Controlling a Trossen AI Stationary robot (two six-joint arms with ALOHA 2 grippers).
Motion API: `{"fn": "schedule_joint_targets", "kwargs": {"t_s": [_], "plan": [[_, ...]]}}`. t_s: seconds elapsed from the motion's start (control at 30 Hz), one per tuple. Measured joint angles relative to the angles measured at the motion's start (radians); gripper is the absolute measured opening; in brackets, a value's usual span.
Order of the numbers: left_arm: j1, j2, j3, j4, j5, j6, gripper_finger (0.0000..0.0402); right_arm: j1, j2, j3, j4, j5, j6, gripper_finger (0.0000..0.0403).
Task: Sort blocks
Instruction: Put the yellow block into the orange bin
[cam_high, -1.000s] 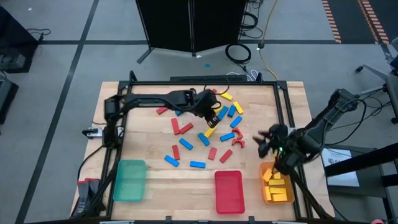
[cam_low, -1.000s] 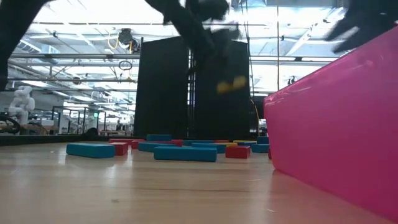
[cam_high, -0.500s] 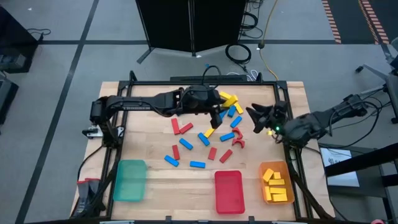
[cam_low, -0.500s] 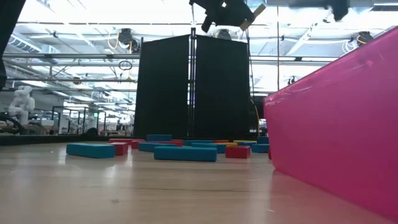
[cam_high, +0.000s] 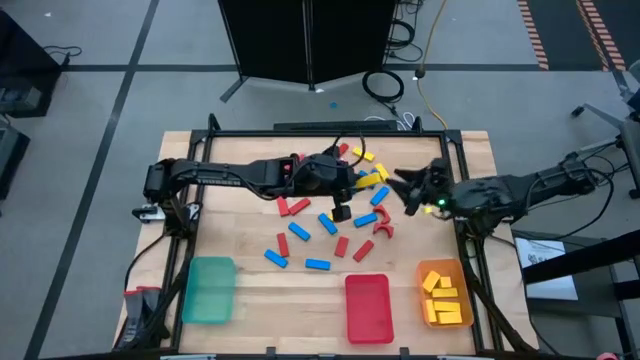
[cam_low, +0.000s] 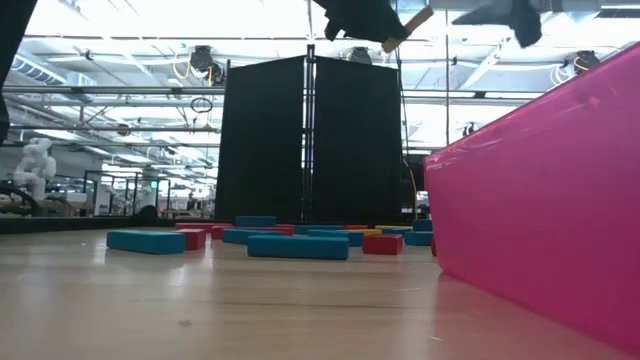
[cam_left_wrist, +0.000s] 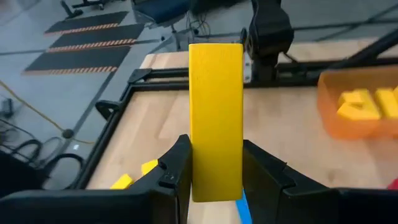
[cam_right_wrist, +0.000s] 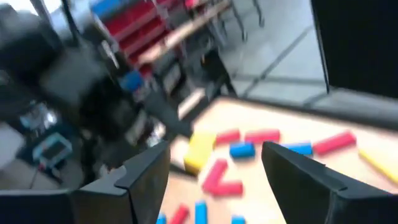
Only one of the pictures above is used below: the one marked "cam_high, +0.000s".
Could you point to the white paper sheet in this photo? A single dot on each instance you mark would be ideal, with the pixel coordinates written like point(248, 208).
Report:
point(560, 291)

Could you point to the red and black tool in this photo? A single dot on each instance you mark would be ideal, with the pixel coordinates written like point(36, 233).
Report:
point(134, 302)

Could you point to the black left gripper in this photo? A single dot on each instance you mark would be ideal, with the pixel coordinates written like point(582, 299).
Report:
point(320, 177)

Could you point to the green translucent plastic bin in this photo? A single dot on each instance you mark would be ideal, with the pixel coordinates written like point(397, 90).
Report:
point(209, 292)

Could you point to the yellow short wooden block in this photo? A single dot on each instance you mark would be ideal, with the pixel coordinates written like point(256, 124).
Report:
point(445, 282)

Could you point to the black flat bar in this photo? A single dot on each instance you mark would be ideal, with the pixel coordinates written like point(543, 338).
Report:
point(340, 125)

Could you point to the black floor box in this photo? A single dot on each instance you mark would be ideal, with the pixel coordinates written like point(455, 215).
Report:
point(12, 160)

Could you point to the black aluminium table frame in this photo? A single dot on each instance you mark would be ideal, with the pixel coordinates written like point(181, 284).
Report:
point(300, 134)

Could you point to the red translucent plastic bin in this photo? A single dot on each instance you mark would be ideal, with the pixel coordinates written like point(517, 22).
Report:
point(369, 310)

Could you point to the yellow thick wooden block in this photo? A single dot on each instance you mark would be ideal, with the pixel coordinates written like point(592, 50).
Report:
point(450, 318)

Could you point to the red round object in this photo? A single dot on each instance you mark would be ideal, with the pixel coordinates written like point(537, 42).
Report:
point(608, 357)

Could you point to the black side stand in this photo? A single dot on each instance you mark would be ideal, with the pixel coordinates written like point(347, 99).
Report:
point(580, 259)

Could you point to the black folding partition screen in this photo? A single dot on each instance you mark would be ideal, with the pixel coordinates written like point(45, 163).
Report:
point(270, 35)

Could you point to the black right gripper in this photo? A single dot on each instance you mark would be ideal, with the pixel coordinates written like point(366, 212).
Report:
point(439, 185)

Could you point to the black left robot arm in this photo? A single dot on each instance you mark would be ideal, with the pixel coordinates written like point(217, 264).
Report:
point(225, 175)

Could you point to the grey office chair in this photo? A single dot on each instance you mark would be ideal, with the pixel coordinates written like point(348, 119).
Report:
point(631, 140)

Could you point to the orange translucent plastic bin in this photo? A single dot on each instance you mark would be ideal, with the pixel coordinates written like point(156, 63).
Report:
point(465, 280)

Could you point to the black cabinet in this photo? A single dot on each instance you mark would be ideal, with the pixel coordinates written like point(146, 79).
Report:
point(25, 70)

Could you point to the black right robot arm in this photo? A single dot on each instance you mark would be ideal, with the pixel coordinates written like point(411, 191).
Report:
point(500, 195)

